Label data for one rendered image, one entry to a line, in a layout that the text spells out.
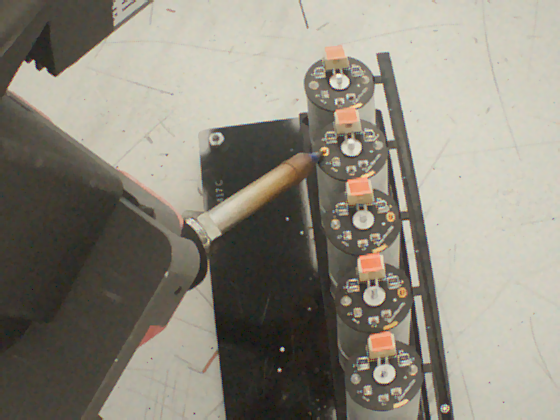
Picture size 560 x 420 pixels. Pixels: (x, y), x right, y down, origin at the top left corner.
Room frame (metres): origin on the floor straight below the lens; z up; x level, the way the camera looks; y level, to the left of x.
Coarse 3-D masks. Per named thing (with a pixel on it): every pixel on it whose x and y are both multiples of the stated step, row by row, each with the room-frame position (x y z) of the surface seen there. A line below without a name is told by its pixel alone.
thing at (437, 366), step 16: (384, 64) 0.27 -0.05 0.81; (384, 80) 0.26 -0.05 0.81; (400, 112) 0.25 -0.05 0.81; (400, 128) 0.24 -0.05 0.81; (400, 144) 0.23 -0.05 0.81; (400, 160) 0.23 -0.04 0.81; (416, 176) 0.22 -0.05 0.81; (416, 192) 0.21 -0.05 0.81; (416, 208) 0.21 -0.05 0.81; (416, 224) 0.20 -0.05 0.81; (416, 240) 0.20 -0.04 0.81; (416, 256) 0.19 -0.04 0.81; (432, 272) 0.18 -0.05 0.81; (416, 288) 0.18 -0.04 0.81; (432, 288) 0.18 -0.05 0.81; (432, 304) 0.17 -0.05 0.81; (432, 320) 0.17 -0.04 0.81; (432, 336) 0.16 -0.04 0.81; (432, 352) 0.16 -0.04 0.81; (432, 368) 0.15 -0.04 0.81; (448, 384) 0.14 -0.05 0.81; (448, 400) 0.14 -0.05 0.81; (448, 416) 0.13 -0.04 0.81
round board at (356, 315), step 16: (352, 272) 0.19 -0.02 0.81; (384, 272) 0.19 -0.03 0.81; (400, 272) 0.19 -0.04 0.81; (336, 288) 0.18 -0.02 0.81; (352, 288) 0.18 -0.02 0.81; (384, 288) 0.18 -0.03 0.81; (336, 304) 0.18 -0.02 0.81; (352, 304) 0.18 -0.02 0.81; (384, 304) 0.18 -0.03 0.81; (400, 304) 0.17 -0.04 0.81; (352, 320) 0.17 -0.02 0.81; (368, 320) 0.17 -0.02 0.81; (384, 320) 0.17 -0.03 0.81; (400, 320) 0.17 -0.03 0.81
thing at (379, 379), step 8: (376, 368) 0.15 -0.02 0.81; (392, 368) 0.15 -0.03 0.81; (376, 376) 0.15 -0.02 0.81; (384, 376) 0.15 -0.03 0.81; (392, 376) 0.15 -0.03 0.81; (384, 384) 0.15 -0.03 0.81; (352, 400) 0.15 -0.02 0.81; (416, 400) 0.14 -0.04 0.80; (352, 408) 0.15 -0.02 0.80; (360, 408) 0.14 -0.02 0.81; (400, 408) 0.14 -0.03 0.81; (408, 408) 0.14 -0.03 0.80; (416, 408) 0.14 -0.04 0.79; (352, 416) 0.15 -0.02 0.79; (360, 416) 0.14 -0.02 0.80; (368, 416) 0.14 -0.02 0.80; (376, 416) 0.14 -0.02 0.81; (384, 416) 0.14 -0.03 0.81; (392, 416) 0.14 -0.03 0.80; (400, 416) 0.14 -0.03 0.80; (408, 416) 0.14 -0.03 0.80; (416, 416) 0.15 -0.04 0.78
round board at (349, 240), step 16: (336, 208) 0.21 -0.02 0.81; (352, 208) 0.21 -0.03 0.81; (368, 208) 0.21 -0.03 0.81; (384, 208) 0.21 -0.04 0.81; (384, 224) 0.20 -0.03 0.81; (400, 224) 0.20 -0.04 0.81; (336, 240) 0.20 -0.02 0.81; (352, 240) 0.20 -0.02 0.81; (368, 240) 0.20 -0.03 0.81; (384, 240) 0.20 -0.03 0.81
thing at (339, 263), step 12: (372, 216) 0.21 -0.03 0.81; (360, 228) 0.20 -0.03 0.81; (396, 240) 0.20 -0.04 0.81; (336, 252) 0.20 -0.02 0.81; (384, 252) 0.20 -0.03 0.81; (396, 252) 0.20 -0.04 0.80; (336, 264) 0.20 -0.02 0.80; (348, 264) 0.20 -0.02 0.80; (396, 264) 0.20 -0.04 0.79; (336, 276) 0.20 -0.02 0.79
